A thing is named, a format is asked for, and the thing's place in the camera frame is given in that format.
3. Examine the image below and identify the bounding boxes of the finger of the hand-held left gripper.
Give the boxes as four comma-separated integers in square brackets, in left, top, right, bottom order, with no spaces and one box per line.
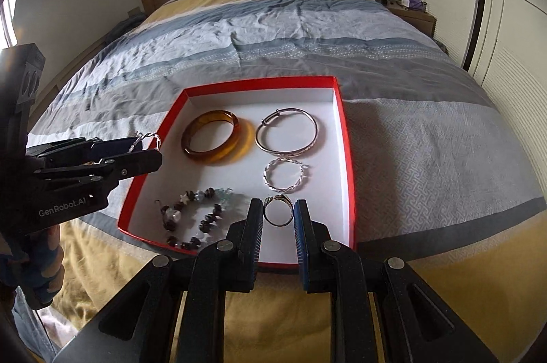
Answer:
[33,149,163,185]
[25,136,138,165]

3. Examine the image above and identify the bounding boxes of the beaded bracelet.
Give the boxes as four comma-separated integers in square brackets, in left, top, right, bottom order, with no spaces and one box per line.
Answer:
[154,187,234,251]

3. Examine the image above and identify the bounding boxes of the wooden nightstand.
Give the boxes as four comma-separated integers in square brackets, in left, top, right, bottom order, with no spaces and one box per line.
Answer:
[382,0,437,38]

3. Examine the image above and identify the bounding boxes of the twisted silver hoop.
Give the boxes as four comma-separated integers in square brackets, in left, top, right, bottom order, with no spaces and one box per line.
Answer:
[128,131,162,154]
[262,157,311,193]

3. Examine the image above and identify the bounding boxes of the blue-grey cloth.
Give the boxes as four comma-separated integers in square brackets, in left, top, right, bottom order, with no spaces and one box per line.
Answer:
[104,14,149,44]

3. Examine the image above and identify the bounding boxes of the red shallow box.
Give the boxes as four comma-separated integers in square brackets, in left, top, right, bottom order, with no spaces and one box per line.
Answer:
[117,76,358,270]

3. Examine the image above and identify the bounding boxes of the striped bed cover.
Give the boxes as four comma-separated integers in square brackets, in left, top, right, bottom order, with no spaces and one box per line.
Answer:
[23,0,547,363]

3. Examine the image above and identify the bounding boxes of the small silver ring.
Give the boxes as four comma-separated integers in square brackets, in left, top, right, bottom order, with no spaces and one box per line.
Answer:
[262,194,295,227]

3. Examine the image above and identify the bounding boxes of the amber bangle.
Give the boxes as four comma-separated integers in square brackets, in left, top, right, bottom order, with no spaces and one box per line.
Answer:
[181,110,254,165]

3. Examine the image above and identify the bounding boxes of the white wardrobe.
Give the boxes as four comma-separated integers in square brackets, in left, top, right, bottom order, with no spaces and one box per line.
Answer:
[409,0,547,199]

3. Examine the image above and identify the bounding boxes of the person's left hand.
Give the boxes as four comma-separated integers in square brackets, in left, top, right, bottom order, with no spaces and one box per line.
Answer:
[0,223,66,311]

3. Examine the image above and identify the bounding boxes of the window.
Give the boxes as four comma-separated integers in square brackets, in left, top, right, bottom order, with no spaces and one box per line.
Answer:
[0,0,24,50]

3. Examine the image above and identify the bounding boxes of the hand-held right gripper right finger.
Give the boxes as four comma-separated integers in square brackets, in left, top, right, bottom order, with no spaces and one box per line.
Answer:
[293,198,499,363]

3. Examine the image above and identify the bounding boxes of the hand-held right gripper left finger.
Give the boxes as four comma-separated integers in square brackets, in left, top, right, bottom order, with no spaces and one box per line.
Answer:
[53,198,264,363]

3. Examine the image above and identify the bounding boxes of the plain silver bangle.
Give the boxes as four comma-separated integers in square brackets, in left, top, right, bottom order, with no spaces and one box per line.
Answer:
[255,107,319,156]

